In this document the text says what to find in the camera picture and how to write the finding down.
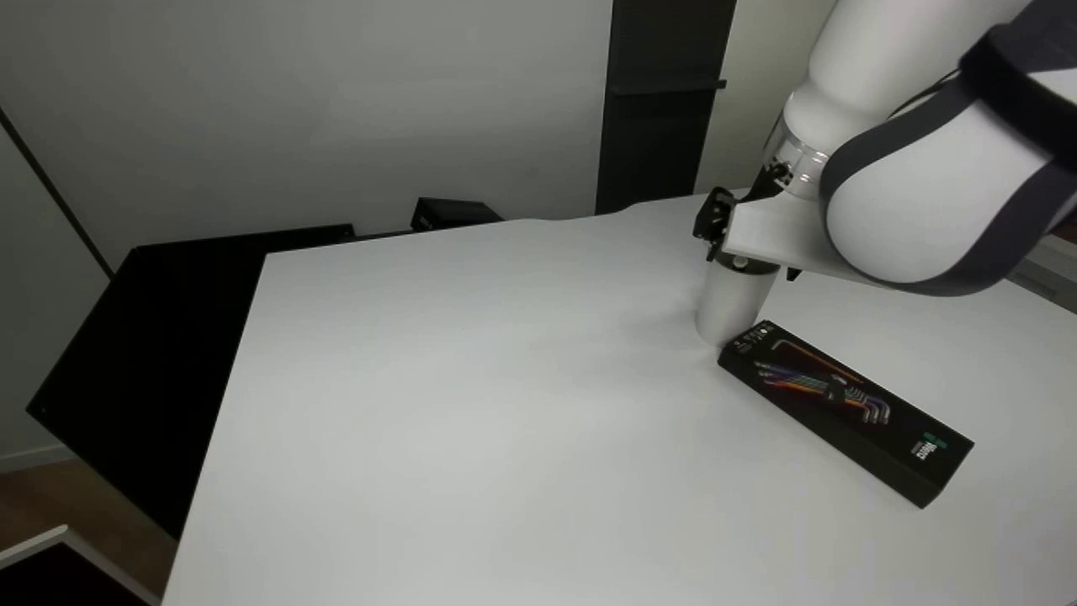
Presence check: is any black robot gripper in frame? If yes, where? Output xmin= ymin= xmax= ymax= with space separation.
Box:
xmin=694 ymin=186 xmax=778 ymax=276

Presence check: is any white ceramic mug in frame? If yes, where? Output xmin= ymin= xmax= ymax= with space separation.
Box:
xmin=697 ymin=258 xmax=778 ymax=347

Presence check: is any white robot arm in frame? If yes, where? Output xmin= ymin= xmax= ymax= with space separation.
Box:
xmin=694 ymin=0 xmax=1077 ymax=296

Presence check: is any black hex key set box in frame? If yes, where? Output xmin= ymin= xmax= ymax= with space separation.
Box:
xmin=716 ymin=319 xmax=973 ymax=510

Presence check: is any black side table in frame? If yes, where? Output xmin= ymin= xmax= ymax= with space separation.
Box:
xmin=28 ymin=222 xmax=354 ymax=538

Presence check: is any black vertical wall panel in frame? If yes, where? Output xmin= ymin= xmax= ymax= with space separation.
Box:
xmin=596 ymin=0 xmax=739 ymax=212

